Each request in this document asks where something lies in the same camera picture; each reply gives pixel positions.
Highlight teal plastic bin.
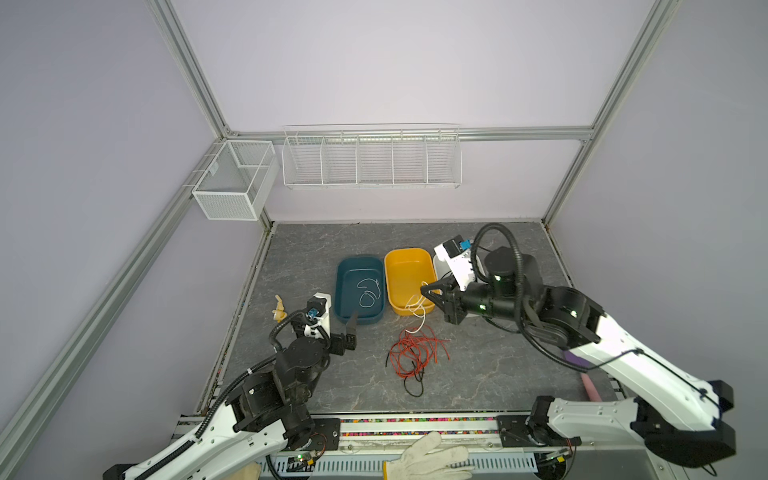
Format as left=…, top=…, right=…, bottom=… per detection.
left=333, top=255, right=387, bottom=325

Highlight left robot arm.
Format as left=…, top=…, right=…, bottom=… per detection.
left=102, top=307, right=358, bottom=479

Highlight red cables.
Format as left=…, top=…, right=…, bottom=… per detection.
left=385, top=326, right=452, bottom=398

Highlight yellow toy figure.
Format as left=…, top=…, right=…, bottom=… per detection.
left=272, top=295, right=288, bottom=323

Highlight white wire shelf basket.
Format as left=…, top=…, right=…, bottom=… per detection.
left=282, top=123, right=463, bottom=188

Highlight white cable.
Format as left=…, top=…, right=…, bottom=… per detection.
left=356, top=277, right=383, bottom=308
left=403, top=281, right=430, bottom=336

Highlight white plastic bin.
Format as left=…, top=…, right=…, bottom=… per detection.
left=432, top=252, right=456, bottom=283

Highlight right work glove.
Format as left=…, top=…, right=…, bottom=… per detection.
left=382, top=432, right=473, bottom=480

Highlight white mesh box basket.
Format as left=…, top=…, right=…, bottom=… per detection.
left=192, top=140, right=279, bottom=221

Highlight purple object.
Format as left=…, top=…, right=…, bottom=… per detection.
left=563, top=351, right=602, bottom=402

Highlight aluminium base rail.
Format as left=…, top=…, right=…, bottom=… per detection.
left=257, top=410, right=673, bottom=475

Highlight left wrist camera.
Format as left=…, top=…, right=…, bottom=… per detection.
left=304, top=292, right=332, bottom=339

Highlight yellow plastic bin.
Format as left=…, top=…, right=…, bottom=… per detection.
left=384, top=248, right=437, bottom=316

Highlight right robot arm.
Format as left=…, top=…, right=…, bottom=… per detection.
left=421, top=247, right=737, bottom=469

